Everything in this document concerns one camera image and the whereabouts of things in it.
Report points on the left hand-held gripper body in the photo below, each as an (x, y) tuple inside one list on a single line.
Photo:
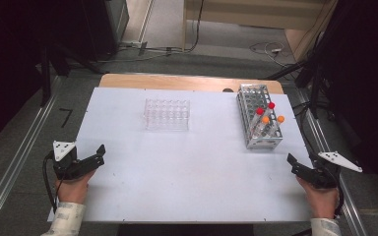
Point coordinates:
[(65, 165)]

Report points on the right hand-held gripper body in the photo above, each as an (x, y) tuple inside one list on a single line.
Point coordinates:
[(325, 173)]

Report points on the orange cap test tube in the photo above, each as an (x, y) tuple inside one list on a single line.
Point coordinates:
[(265, 120), (280, 119)]

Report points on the red cap test tube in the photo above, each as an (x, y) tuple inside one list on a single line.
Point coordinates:
[(259, 111), (271, 105)]

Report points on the metal tube rack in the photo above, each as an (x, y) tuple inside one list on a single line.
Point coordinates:
[(252, 98)]

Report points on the clear plastic tube rack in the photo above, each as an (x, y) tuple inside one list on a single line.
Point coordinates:
[(166, 114)]

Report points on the person's left hand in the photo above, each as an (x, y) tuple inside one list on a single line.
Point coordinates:
[(74, 191)]

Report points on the person's right hand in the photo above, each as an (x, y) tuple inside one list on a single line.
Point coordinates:
[(321, 201)]

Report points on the black metal stand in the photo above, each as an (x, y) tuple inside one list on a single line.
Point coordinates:
[(46, 75), (314, 91)]

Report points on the black curtain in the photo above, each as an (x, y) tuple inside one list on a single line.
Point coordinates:
[(13, 65), (367, 82)]

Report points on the wooden table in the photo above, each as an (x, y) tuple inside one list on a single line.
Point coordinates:
[(177, 82)]

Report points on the dark cabinet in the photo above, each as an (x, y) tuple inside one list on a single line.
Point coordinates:
[(111, 23)]

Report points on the light wooden furniture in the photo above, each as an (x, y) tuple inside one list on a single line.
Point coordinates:
[(249, 13)]

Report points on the metal floor rail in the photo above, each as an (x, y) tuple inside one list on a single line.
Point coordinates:
[(13, 170), (352, 209)]

